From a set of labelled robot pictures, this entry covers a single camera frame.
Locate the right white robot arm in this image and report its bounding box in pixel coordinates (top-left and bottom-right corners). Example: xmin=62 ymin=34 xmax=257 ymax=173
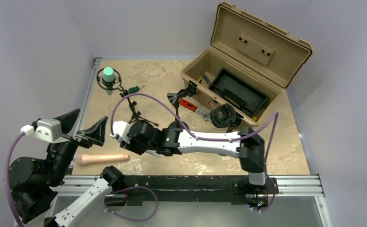
xmin=111 ymin=121 xmax=267 ymax=192

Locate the red adjustable wrench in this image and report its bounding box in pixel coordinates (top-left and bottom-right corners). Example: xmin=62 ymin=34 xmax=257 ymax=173
xmin=179 ymin=98 xmax=211 ymax=122

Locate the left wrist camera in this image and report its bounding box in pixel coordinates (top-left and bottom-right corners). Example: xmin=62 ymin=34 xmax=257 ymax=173
xmin=20 ymin=119 xmax=62 ymax=143

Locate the round base clip stand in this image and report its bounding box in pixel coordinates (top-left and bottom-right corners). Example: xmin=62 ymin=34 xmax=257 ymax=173
xmin=167 ymin=88 xmax=197 ymax=132

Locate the green handle screwdriver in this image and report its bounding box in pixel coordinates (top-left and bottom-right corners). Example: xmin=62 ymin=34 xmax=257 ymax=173
xmin=128 ymin=85 xmax=145 ymax=94

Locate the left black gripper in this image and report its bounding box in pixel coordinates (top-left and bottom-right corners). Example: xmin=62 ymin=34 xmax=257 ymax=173
xmin=45 ymin=107 xmax=106 ymax=184

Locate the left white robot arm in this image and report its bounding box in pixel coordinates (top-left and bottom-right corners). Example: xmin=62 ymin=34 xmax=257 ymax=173
xmin=4 ymin=109 xmax=125 ymax=227

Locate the round base shock mount stand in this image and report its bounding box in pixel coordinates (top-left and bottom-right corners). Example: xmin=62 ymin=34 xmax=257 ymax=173
xmin=210 ymin=104 xmax=242 ymax=132

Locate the pink microphone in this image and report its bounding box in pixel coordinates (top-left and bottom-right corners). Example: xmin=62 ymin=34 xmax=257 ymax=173
xmin=75 ymin=154 xmax=130 ymax=166

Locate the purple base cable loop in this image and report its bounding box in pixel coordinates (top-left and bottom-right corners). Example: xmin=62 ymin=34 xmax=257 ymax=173
xmin=103 ymin=186 xmax=158 ymax=222

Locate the tan plastic tool case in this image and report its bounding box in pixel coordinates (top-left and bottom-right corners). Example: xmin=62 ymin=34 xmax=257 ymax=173
xmin=181 ymin=2 xmax=314 ymax=126

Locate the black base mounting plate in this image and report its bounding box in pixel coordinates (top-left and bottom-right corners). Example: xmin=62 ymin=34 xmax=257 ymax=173
xmin=105 ymin=175 xmax=279 ymax=209

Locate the black tripod mic stand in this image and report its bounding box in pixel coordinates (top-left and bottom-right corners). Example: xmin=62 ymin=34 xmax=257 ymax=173
xmin=96 ymin=68 xmax=159 ymax=126

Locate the green microphone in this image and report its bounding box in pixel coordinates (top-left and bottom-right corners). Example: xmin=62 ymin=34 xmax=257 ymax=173
xmin=102 ymin=67 xmax=116 ymax=96

